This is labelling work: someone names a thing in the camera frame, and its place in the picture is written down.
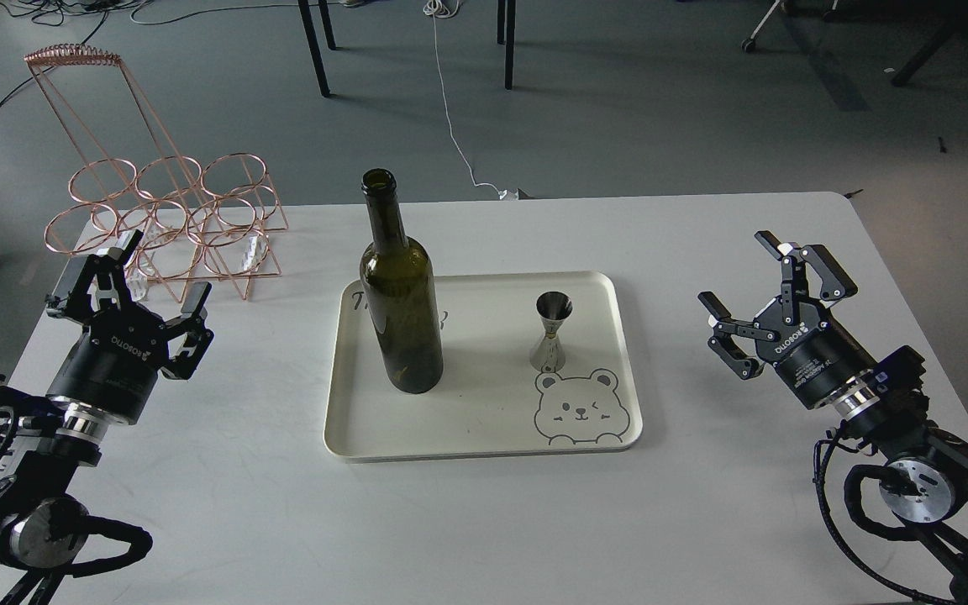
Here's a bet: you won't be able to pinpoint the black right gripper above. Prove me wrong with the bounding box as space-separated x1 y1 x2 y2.
697 230 876 409

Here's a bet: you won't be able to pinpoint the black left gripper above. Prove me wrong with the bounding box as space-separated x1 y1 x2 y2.
46 229 214 425

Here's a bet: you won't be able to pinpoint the silver steel jigger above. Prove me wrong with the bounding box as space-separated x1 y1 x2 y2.
530 291 573 374

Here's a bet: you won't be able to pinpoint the dark green wine bottle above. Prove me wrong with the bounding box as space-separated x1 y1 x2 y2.
360 168 445 394

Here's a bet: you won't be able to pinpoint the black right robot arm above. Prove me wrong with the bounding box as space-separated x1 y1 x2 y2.
698 230 968 604

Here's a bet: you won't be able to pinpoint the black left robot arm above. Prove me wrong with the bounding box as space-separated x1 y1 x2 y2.
0 230 213 604

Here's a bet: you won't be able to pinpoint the chair caster base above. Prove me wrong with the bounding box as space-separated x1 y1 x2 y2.
740 1 845 56

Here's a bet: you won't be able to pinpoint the cream bear serving tray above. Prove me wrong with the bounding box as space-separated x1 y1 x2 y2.
325 271 643 462

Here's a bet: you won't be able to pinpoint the black table legs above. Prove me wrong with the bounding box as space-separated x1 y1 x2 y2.
297 0 517 98

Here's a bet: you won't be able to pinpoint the copper wire wine rack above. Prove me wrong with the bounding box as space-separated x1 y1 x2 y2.
24 45 289 302

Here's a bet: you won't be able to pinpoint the black floor cables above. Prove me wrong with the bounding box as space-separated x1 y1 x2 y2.
0 0 300 162

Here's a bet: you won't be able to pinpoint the white floor cable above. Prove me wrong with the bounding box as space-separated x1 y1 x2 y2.
423 0 520 200

